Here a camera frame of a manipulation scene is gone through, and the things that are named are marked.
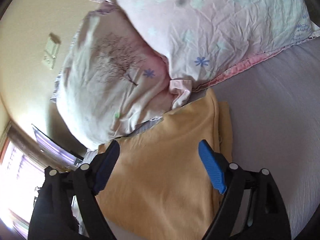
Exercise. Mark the lavender bed sheet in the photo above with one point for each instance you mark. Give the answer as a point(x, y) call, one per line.
point(274, 110)

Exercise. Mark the white wall switch plate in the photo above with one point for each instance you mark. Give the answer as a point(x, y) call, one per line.
point(51, 50)

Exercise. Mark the white floral pillow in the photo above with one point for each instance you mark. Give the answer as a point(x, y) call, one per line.
point(111, 80)

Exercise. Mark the pink floral pillow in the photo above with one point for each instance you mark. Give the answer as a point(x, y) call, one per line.
point(208, 41)

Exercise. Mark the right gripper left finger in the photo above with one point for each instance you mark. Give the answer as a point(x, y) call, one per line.
point(52, 216)

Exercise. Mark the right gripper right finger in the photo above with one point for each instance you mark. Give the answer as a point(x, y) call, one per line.
point(266, 216)

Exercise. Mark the beige long-sleeve garment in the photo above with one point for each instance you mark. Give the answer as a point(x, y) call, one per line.
point(159, 188)

